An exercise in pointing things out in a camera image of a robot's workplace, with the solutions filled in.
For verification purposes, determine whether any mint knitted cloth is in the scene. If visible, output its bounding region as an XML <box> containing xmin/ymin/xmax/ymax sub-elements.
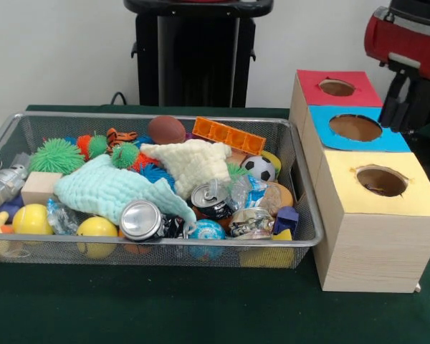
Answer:
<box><xmin>53</xmin><ymin>154</ymin><xmax>198</xmax><ymax>230</ymax></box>

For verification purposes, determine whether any wire mesh bin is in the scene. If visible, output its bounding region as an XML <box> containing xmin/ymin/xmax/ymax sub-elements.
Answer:
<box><xmin>0</xmin><ymin>110</ymin><xmax>325</xmax><ymax>269</ymax></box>

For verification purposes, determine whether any silver drink can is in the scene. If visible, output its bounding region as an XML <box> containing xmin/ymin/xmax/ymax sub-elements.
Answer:
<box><xmin>120</xmin><ymin>199</ymin><xmax>164</xmax><ymax>242</ymax></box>

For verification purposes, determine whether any black and white soccer ball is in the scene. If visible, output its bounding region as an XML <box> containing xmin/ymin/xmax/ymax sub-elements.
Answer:
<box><xmin>241</xmin><ymin>156</ymin><xmax>277</xmax><ymax>182</ymax></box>

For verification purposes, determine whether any silver toy robot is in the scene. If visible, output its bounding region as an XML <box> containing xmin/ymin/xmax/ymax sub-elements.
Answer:
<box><xmin>0</xmin><ymin>163</ymin><xmax>29</xmax><ymax>207</ymax></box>

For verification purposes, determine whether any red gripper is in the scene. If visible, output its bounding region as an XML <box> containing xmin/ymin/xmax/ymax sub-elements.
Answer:
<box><xmin>363</xmin><ymin>6</ymin><xmax>430</xmax><ymax>133</ymax></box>

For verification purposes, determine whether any green spiky ball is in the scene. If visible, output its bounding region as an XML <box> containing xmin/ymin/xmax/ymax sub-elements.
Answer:
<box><xmin>28</xmin><ymin>138</ymin><xmax>86</xmax><ymax>176</ymax></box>

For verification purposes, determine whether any brown toy football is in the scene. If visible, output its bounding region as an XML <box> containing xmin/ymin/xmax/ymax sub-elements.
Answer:
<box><xmin>147</xmin><ymin>115</ymin><xmax>186</xmax><ymax>145</ymax></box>

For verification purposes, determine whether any orange ice cube tray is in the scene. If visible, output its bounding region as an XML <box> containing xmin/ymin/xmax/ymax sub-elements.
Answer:
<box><xmin>192</xmin><ymin>116</ymin><xmax>267</xmax><ymax>156</ymax></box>

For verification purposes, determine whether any wooden box with three holes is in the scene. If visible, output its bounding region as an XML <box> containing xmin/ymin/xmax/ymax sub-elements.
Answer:
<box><xmin>288</xmin><ymin>68</ymin><xmax>430</xmax><ymax>294</ymax></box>

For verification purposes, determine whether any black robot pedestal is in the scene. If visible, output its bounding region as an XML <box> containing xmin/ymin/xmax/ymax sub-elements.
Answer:
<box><xmin>123</xmin><ymin>0</ymin><xmax>274</xmax><ymax>108</ymax></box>

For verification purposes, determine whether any cream knitted cloth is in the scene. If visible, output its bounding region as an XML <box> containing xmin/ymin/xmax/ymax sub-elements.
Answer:
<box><xmin>139</xmin><ymin>138</ymin><xmax>233</xmax><ymax>201</ymax></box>

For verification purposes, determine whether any black cable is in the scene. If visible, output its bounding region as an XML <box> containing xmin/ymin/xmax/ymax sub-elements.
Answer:
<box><xmin>110</xmin><ymin>91</ymin><xmax>130</xmax><ymax>106</ymax></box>

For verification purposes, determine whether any colourful wrapper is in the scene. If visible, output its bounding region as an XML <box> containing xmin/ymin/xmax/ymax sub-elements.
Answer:
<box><xmin>363</xmin><ymin>182</ymin><xmax>395</xmax><ymax>196</ymax></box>

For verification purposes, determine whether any pale wooden block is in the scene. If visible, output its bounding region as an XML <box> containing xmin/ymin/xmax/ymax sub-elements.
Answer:
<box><xmin>20</xmin><ymin>171</ymin><xmax>64</xmax><ymax>206</ymax></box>

